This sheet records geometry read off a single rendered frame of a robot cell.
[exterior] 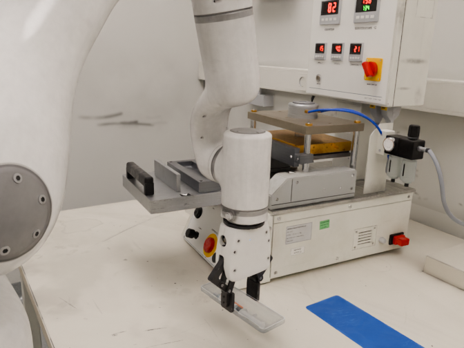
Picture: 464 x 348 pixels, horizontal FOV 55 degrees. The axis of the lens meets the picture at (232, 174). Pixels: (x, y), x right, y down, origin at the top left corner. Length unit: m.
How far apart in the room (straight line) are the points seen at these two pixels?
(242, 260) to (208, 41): 0.37
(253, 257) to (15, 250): 0.53
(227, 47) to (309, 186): 0.48
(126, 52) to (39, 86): 2.05
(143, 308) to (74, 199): 1.56
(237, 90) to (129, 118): 1.82
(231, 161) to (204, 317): 0.35
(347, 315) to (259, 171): 0.40
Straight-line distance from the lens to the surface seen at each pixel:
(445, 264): 1.22
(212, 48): 0.69
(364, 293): 1.10
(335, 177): 1.10
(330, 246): 1.16
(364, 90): 1.22
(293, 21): 2.03
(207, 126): 0.80
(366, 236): 1.23
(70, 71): 0.45
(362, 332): 0.97
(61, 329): 0.96
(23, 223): 0.36
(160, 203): 0.95
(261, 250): 0.83
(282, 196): 1.02
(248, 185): 0.75
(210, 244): 1.15
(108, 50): 2.43
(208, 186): 0.99
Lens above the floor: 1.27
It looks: 15 degrees down
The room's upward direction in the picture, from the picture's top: 2 degrees clockwise
